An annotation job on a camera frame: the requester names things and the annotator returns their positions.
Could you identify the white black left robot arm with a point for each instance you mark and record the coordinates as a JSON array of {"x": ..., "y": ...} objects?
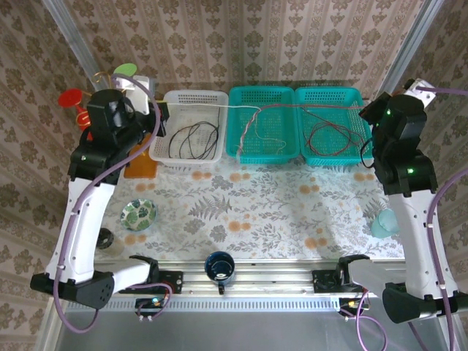
[{"x": 84, "y": 226}]

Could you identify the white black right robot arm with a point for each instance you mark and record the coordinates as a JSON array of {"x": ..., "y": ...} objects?
[{"x": 413, "y": 234}]

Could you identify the white plastic basket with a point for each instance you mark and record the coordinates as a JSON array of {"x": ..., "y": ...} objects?
[{"x": 190, "y": 100}]

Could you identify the orange wooden base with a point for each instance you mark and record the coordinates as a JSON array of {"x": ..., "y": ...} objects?
[{"x": 140, "y": 168}]

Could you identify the teal plastic basket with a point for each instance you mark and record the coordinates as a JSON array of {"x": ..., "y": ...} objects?
[
  {"x": 270, "y": 124},
  {"x": 332, "y": 98}
]

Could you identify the green plastic goblet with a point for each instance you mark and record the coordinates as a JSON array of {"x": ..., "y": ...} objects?
[{"x": 124, "y": 69}]

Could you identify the red plastic goblet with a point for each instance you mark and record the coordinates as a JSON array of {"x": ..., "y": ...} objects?
[{"x": 71, "y": 98}]

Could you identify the leaf pattern bowl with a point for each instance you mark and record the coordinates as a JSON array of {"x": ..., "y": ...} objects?
[{"x": 139, "y": 215}]

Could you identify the light blue plastic cup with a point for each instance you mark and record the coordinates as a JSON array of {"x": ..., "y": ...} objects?
[{"x": 385, "y": 223}]

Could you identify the dark blue mug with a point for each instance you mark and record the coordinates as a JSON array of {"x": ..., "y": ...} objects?
[{"x": 219, "y": 268}]

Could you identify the small circuit board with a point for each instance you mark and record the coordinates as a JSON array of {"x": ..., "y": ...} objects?
[
  {"x": 150, "y": 305},
  {"x": 351, "y": 305}
]

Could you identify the grey metal plate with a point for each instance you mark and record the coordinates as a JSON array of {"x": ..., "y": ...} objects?
[{"x": 237, "y": 329}]

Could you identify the aluminium frame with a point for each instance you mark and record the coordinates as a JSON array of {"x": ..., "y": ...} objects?
[{"x": 274, "y": 274}]

